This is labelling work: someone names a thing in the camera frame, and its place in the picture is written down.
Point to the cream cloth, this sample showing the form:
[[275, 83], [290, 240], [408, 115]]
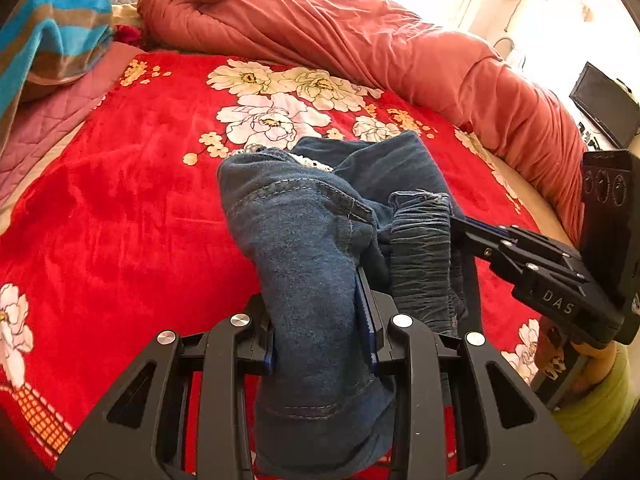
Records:
[[125, 12]]

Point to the person's right hand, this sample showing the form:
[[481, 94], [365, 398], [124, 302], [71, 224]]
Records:
[[595, 360]]

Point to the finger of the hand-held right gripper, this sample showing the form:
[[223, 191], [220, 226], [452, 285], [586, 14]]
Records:
[[540, 240], [505, 255]]

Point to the salmon red duvet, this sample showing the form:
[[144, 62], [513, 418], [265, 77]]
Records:
[[325, 35]]

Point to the blue denim pants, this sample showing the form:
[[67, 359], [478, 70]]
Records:
[[300, 240]]

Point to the black monitor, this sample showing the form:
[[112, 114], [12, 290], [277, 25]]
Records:
[[600, 100]]

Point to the pink quilted cloth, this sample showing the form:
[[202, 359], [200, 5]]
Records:
[[50, 120]]

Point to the red floral blanket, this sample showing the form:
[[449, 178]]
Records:
[[125, 210]]

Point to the striped towel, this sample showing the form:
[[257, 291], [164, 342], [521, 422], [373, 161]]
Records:
[[50, 35]]

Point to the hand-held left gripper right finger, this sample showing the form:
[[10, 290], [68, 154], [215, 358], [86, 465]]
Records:
[[367, 320]]

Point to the dark red cloth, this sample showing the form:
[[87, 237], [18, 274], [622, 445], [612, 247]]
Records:
[[130, 35]]

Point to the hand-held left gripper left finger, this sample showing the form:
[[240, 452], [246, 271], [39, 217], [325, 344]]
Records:
[[257, 340]]

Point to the person's right forearm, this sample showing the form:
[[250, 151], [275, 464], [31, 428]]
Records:
[[595, 425]]

